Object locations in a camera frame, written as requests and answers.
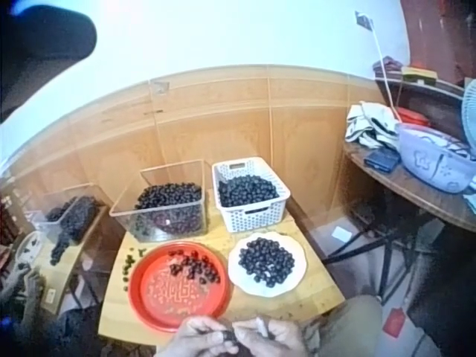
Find person's left hand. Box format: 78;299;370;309
154;316;239;357

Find person's right hand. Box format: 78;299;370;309
231;316;312;357

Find red round plate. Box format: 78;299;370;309
129;240;233;333

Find white scalloped plate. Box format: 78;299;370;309
227;231;309;298

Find heap of dark red berries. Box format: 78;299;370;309
168;249;221;286

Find pile of dark blue berries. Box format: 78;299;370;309
237;237;296;289

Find person's legs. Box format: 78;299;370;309
307;295;385;357

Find scattered small green berries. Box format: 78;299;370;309
121;246;147;292

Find white perforated plastic basket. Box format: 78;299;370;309
211;156;292;234

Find bin load of dark berries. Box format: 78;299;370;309
132;181;204;239

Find white paper slip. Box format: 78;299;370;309
331;225;353;243

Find basket load of dark berries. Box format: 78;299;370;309
216;174;281;210

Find large clear plastic bin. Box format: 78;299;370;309
108;158;208;243

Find red tag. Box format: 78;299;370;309
382;306;407;338

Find bunch of dark grapes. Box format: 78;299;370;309
46;196;102;266

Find small white plate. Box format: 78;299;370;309
13;230;48;269

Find small clear plastic bin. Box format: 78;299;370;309
23;183;109;247

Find round wooden table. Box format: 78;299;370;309
322;140;476;310

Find dark blue wallet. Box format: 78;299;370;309
363;148;402;173

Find white and black cloth bag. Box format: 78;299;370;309
344;100;402;150

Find lavender plastic basin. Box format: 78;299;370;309
394;122;476;195

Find red plastic lid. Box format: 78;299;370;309
393;106;433;128

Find dark wooden cabinet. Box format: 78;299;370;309
373;70;466;143

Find dark red cloth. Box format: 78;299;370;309
372;55;403;76

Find yellow and green box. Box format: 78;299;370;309
401;66;438;86

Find white electric fan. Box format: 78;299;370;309
460;77;476;150

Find brown wooden door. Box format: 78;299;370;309
400;0;476;81

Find white cable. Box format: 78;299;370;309
369;28;403;124

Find grey wall plug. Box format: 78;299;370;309
354;10;375;31

